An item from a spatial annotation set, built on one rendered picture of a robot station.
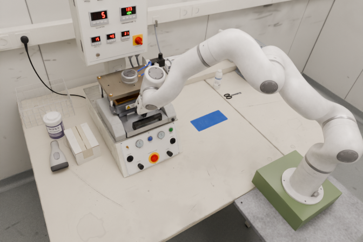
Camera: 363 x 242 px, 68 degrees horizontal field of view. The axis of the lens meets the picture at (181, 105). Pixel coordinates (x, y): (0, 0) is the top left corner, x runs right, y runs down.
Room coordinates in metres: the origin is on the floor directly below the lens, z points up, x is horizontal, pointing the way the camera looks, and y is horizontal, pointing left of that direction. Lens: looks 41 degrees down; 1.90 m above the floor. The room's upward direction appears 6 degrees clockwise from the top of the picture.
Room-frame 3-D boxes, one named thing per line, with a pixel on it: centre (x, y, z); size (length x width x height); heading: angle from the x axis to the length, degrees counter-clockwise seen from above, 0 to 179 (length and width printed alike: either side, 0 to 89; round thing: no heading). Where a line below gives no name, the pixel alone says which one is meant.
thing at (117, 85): (1.10, 0.27, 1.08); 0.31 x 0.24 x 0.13; 127
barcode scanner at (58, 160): (0.82, 0.60, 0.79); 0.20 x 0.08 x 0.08; 35
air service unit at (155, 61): (1.30, 0.16, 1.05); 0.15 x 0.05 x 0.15; 127
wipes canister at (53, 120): (0.97, 0.66, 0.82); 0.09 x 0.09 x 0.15
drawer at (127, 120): (1.02, 0.23, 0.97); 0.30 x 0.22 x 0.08; 37
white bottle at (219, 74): (1.57, -0.23, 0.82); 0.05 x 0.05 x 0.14
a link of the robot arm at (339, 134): (0.72, -0.60, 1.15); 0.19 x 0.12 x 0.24; 170
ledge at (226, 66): (1.81, -0.12, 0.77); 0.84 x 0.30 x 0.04; 125
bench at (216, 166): (1.21, -0.02, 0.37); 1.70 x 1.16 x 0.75; 125
